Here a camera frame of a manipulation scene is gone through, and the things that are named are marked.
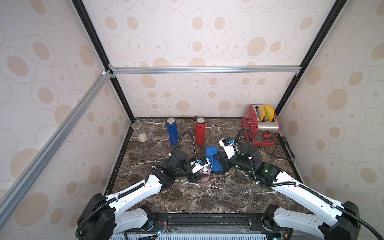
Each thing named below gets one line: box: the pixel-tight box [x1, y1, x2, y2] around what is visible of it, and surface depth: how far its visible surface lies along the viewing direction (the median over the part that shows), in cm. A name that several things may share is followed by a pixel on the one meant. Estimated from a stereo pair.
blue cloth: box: [206, 146, 223, 172], surface depth 72 cm
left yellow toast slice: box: [256, 106, 266, 122], surface depth 99 cm
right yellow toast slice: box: [264, 104, 275, 123], surface depth 98 cm
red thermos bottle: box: [195, 117, 206, 146], surface depth 93 cm
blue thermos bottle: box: [166, 117, 178, 146], surface depth 94 cm
